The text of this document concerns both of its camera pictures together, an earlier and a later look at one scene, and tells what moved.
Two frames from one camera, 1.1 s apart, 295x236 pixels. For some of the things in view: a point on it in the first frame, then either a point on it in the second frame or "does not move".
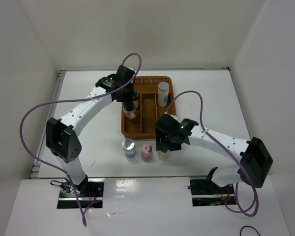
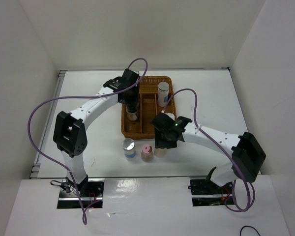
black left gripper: [129, 97] -> [134, 100]
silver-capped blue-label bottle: [128, 145] does not move
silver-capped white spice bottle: [162, 94] does not move
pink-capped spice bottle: [147, 153] does not move
